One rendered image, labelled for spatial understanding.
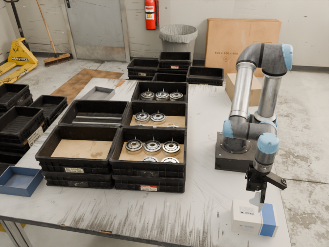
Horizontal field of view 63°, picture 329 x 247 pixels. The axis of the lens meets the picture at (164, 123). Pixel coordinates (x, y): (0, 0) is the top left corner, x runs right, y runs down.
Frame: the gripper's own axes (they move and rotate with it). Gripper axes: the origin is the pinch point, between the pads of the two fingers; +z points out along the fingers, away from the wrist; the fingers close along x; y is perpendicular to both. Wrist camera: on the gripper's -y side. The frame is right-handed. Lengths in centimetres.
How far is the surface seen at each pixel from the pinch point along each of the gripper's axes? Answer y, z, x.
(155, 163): 50, -5, -10
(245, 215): 4.8, 9.3, 2.8
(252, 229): 0.6, 14.8, 6.0
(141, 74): 115, 48, -218
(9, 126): 199, 38, -79
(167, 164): 44.0, -4.7, -10.8
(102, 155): 84, 5, -22
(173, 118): 49, 5, -65
